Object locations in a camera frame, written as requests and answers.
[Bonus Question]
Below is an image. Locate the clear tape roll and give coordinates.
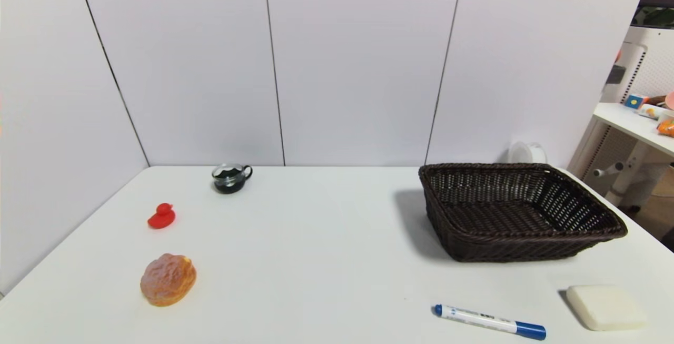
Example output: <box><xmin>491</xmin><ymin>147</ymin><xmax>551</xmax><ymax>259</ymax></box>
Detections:
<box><xmin>508</xmin><ymin>141</ymin><xmax>548</xmax><ymax>164</ymax></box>

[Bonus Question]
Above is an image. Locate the brown wicker basket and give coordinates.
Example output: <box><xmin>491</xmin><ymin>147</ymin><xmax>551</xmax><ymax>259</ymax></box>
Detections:
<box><xmin>419</xmin><ymin>163</ymin><xmax>628</xmax><ymax>263</ymax></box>

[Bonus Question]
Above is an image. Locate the black glass cup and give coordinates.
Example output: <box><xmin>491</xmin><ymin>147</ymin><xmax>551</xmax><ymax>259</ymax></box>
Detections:
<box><xmin>212</xmin><ymin>163</ymin><xmax>253</xmax><ymax>194</ymax></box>

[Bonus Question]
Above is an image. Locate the red rubber duck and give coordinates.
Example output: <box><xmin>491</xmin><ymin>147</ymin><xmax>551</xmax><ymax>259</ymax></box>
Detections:
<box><xmin>147</xmin><ymin>203</ymin><xmax>176</xmax><ymax>230</ymax></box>

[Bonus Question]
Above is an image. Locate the brown bread bun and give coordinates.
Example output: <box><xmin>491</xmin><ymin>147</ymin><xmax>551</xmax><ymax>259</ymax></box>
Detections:
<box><xmin>140</xmin><ymin>253</ymin><xmax>197</xmax><ymax>308</ymax></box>

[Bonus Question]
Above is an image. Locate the blue white marker pen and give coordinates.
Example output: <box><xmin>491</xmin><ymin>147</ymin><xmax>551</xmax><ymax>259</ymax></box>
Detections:
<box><xmin>432</xmin><ymin>304</ymin><xmax>547</xmax><ymax>341</ymax></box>

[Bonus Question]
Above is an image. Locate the white side table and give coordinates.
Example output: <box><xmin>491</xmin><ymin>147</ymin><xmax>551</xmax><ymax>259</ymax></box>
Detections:
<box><xmin>593</xmin><ymin>102</ymin><xmax>674</xmax><ymax>157</ymax></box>
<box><xmin>568</xmin><ymin>26</ymin><xmax>674</xmax><ymax>180</ymax></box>

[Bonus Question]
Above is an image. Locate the white table leg frame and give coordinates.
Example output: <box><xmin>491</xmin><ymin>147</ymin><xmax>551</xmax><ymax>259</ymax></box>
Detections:
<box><xmin>593</xmin><ymin>141</ymin><xmax>665</xmax><ymax>208</ymax></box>

